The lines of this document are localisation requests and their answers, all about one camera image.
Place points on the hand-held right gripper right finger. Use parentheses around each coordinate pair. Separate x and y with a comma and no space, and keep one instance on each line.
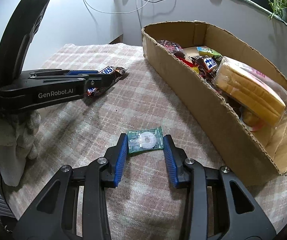
(169,160)

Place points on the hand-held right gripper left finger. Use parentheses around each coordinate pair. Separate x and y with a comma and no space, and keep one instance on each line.
(121,156)

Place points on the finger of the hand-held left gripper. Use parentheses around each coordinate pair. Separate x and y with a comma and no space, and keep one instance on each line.
(66,72)
(101,83)

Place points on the brown chocolate bar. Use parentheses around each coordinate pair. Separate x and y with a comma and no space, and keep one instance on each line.
(109,71)
(208,63)

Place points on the green candy packet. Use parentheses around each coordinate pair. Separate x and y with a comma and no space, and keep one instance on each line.
(146,140)

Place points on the brown cardboard box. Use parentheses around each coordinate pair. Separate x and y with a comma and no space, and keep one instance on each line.
(196,120)

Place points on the red snack packet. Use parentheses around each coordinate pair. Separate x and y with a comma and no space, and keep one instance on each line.
(171,47)

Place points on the wafer packet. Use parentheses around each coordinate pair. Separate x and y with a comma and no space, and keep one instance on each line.
(251,92)

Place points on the person's left hand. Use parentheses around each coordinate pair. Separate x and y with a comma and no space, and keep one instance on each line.
(11,140)

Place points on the checkered tablecloth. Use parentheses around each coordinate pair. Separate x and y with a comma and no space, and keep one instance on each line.
(138,205)

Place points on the green snack packet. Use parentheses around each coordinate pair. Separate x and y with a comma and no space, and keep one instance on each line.
(206,50)

